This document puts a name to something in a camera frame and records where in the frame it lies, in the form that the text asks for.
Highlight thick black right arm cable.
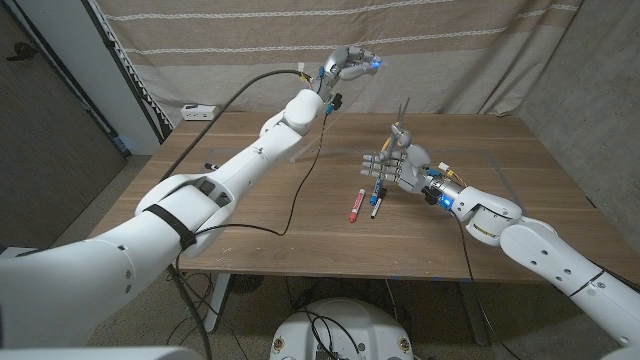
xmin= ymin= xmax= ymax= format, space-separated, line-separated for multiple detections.
xmin=592 ymin=259 xmax=640 ymax=294

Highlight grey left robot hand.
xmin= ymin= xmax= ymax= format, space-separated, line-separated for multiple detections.
xmin=317 ymin=44 xmax=384 ymax=104

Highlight black metal frame bar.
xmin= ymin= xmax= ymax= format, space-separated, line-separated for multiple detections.
xmin=82 ymin=0 xmax=174 ymax=146

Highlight grey table leg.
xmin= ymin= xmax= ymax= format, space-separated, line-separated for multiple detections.
xmin=457 ymin=281 xmax=489 ymax=347

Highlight red marker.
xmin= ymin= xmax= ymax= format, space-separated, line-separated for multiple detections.
xmin=348 ymin=188 xmax=367 ymax=224

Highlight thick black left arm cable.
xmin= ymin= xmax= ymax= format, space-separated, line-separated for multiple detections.
xmin=159 ymin=68 xmax=314 ymax=360

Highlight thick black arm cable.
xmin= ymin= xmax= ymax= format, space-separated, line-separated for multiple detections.
xmin=159 ymin=68 xmax=314 ymax=360
xmin=592 ymin=259 xmax=640 ymax=294

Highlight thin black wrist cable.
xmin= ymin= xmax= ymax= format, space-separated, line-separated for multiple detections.
xmin=174 ymin=112 xmax=330 ymax=281
xmin=452 ymin=212 xmax=521 ymax=360

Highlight black ribbed round object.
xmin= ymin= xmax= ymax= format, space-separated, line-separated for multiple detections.
xmin=229 ymin=273 xmax=265 ymax=296

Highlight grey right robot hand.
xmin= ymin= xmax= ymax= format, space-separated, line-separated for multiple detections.
xmin=360 ymin=124 xmax=464 ymax=209

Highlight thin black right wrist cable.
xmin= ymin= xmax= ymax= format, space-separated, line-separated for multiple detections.
xmin=452 ymin=212 xmax=521 ymax=360

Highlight white power strip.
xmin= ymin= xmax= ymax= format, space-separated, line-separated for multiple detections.
xmin=180 ymin=103 xmax=222 ymax=122

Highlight beige striped curtain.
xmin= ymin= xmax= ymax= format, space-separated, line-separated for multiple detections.
xmin=94 ymin=0 xmax=584 ymax=126

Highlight black door handle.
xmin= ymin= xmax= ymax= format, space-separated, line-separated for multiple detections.
xmin=5 ymin=41 xmax=39 ymax=62

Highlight scissors with yellow grey handles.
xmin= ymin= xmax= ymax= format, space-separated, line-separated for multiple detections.
xmin=377 ymin=96 xmax=414 ymax=164

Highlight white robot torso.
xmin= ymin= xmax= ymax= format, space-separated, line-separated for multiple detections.
xmin=269 ymin=298 xmax=415 ymax=360

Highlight thin black left wrist cable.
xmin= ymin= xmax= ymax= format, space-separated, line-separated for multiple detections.
xmin=174 ymin=112 xmax=330 ymax=281

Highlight blue marker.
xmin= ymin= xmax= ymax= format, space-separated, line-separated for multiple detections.
xmin=369 ymin=177 xmax=385 ymax=207

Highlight white table leg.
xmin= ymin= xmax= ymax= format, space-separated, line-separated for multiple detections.
xmin=203 ymin=273 xmax=232 ymax=334

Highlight thin white black-capped marker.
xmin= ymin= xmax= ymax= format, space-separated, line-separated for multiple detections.
xmin=370 ymin=187 xmax=388 ymax=220

